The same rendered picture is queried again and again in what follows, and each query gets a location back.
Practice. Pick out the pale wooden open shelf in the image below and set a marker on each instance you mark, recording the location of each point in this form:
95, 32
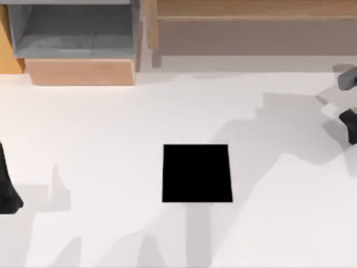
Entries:
251, 33

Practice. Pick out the flat black square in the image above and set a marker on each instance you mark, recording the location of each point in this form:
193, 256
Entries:
196, 173

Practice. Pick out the pale wooden drawer front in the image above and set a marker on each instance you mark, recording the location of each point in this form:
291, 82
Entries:
79, 71

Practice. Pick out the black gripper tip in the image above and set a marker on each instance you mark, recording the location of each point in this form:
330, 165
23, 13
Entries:
6, 192

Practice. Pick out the orange wooden cupboard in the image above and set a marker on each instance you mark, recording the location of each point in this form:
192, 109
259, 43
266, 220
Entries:
7, 42

